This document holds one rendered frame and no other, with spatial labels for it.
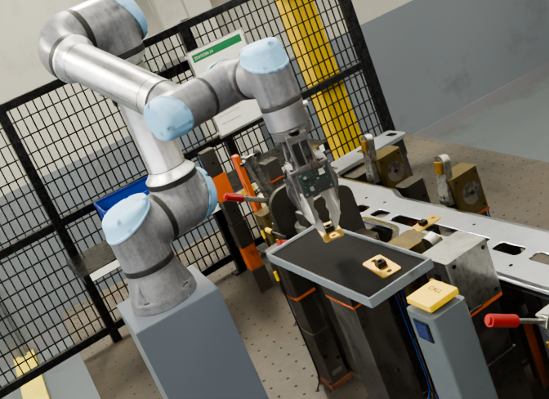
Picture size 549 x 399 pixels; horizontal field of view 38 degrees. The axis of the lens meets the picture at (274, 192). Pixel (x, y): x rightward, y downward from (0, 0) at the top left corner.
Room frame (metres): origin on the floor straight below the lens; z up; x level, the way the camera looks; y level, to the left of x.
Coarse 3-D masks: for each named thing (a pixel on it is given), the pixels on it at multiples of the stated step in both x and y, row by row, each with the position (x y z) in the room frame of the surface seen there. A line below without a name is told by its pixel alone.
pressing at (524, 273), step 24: (360, 192) 2.03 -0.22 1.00; (384, 192) 1.96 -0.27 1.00; (408, 216) 1.76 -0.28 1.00; (456, 216) 1.66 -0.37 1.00; (480, 216) 1.62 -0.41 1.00; (504, 240) 1.46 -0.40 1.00; (528, 240) 1.42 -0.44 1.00; (504, 264) 1.37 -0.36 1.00; (528, 264) 1.34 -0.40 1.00; (528, 288) 1.26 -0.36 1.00
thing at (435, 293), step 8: (432, 280) 1.13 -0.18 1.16; (424, 288) 1.12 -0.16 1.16; (432, 288) 1.11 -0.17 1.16; (440, 288) 1.10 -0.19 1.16; (448, 288) 1.09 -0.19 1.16; (456, 288) 1.08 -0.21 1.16; (408, 296) 1.11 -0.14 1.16; (416, 296) 1.11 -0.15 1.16; (424, 296) 1.10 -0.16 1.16; (432, 296) 1.09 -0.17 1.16; (440, 296) 1.08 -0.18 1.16; (448, 296) 1.07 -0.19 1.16; (416, 304) 1.09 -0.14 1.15; (424, 304) 1.07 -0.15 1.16; (432, 304) 1.06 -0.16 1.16; (440, 304) 1.07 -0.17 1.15
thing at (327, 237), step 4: (324, 224) 1.38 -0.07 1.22; (328, 224) 1.35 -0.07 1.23; (332, 224) 1.34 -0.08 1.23; (328, 228) 1.34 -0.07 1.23; (332, 228) 1.34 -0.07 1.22; (340, 228) 1.33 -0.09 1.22; (320, 232) 1.35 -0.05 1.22; (328, 232) 1.34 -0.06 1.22; (332, 232) 1.33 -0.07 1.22; (336, 232) 1.32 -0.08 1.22; (340, 232) 1.31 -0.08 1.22; (324, 236) 1.32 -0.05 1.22; (328, 236) 1.32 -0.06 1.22; (336, 236) 1.30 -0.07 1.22; (340, 236) 1.30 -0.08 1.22; (324, 240) 1.31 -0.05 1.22; (328, 240) 1.30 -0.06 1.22
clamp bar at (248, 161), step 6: (258, 150) 2.05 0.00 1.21; (246, 156) 2.04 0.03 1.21; (252, 156) 2.04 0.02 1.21; (258, 156) 2.05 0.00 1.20; (246, 162) 2.04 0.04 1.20; (252, 162) 2.03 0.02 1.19; (252, 168) 2.03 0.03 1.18; (258, 168) 2.04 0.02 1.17; (252, 174) 2.05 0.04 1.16; (258, 174) 2.03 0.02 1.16; (258, 180) 2.03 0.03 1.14; (264, 180) 2.04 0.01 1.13; (258, 186) 2.06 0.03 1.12; (264, 186) 2.04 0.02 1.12; (270, 186) 2.04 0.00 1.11; (264, 192) 2.05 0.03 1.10; (270, 192) 2.04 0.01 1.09
